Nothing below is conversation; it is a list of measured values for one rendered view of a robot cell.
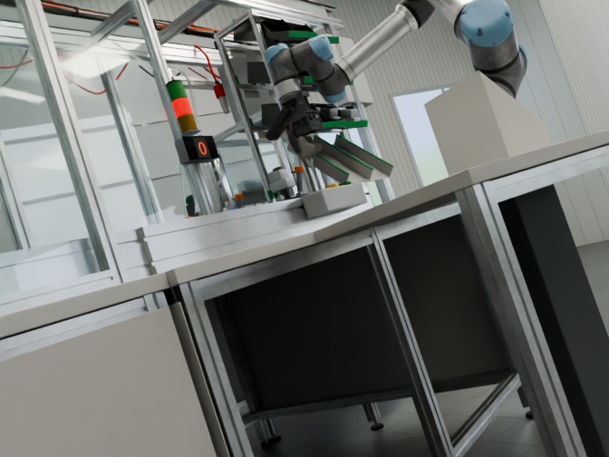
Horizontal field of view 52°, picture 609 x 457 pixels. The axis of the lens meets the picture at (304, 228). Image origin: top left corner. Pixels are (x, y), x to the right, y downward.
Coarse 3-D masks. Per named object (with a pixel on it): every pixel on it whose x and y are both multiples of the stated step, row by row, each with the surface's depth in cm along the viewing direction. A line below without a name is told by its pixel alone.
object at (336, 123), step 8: (264, 104) 218; (272, 104) 215; (312, 104) 219; (264, 112) 218; (272, 112) 216; (312, 112) 220; (320, 112) 217; (264, 120) 219; (272, 120) 216; (328, 120) 215; (336, 120) 213; (344, 120) 210; (328, 128) 204; (336, 128) 207
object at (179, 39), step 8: (264, 0) 310; (272, 0) 316; (280, 0) 322; (288, 0) 329; (296, 0) 336; (296, 8) 333; (304, 8) 340; (312, 8) 346; (320, 8) 354; (176, 40) 326; (184, 40) 331; (192, 40) 336; (200, 40) 342; (208, 40) 347; (208, 48) 347; (232, 48) 362
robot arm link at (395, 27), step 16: (400, 16) 186; (416, 16) 186; (384, 32) 186; (400, 32) 187; (352, 48) 188; (368, 48) 186; (384, 48) 187; (336, 64) 186; (352, 64) 186; (368, 64) 188; (336, 80) 185; (352, 80) 189; (336, 96) 188
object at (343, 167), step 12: (288, 144) 214; (324, 144) 219; (324, 156) 217; (336, 156) 216; (348, 156) 213; (324, 168) 204; (336, 168) 200; (348, 168) 213; (360, 168) 210; (372, 168) 207; (336, 180) 202; (348, 180) 203; (360, 180) 205
